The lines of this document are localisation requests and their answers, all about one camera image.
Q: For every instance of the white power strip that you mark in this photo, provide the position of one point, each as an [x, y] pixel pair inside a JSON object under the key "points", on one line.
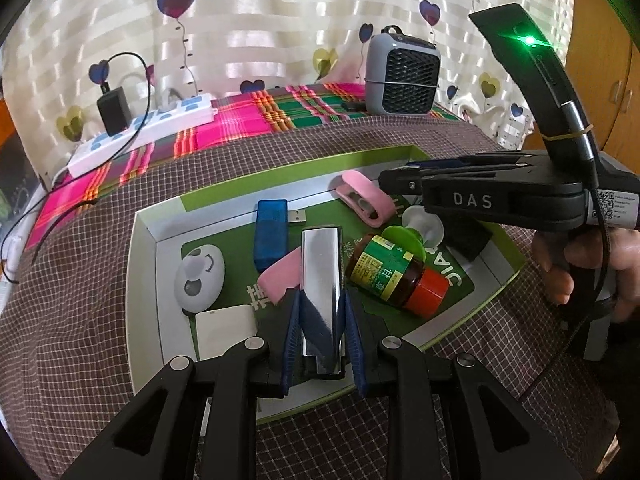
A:
{"points": [[188, 114]]}

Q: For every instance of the silver metal lighter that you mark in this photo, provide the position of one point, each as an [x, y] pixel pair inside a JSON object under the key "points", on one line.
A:
{"points": [[321, 319]]}

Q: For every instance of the brown jar red lid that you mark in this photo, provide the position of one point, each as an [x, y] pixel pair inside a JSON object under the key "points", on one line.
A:
{"points": [[395, 276]]}

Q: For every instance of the wooden cabinet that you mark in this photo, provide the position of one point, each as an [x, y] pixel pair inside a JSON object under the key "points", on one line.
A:
{"points": [[603, 64]]}

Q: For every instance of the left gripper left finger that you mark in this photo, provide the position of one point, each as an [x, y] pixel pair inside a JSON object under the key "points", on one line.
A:
{"points": [[198, 419]]}

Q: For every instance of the white smiley face gadget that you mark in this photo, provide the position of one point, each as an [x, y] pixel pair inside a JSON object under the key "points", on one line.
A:
{"points": [[199, 279]]}

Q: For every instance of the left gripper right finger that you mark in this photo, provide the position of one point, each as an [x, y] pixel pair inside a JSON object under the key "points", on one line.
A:
{"points": [[443, 408]]}

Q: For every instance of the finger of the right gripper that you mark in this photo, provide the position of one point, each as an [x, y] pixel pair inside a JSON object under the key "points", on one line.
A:
{"points": [[406, 180], [479, 159]]}

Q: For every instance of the blue usb tester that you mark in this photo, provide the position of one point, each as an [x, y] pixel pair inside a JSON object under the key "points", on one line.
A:
{"points": [[271, 231]]}

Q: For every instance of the pink folding clip front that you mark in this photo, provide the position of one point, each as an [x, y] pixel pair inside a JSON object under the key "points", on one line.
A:
{"points": [[281, 276]]}

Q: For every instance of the black rectangular device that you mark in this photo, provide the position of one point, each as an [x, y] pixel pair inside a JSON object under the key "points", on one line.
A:
{"points": [[467, 237]]}

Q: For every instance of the grey portable fan heater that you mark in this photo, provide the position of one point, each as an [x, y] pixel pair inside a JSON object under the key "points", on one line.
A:
{"points": [[402, 74]]}

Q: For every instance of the green white spool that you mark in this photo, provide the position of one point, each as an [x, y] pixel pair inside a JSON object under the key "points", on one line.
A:
{"points": [[418, 233]]}

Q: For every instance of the green white cardboard box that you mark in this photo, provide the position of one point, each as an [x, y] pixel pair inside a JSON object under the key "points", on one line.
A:
{"points": [[224, 215]]}

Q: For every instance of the colourful plaid cloth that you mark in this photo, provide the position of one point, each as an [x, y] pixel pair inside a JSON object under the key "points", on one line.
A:
{"points": [[242, 116]]}

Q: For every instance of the white wall charger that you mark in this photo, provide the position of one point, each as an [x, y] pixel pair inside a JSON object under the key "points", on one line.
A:
{"points": [[219, 330]]}

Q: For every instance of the heart pattern curtain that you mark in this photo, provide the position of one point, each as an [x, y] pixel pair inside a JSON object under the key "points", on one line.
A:
{"points": [[213, 46]]}

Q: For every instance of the person right hand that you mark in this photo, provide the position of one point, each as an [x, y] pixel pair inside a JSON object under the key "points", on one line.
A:
{"points": [[585, 252]]}

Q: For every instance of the black power adapter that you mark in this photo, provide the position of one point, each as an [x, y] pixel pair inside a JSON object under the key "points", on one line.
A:
{"points": [[114, 110]]}

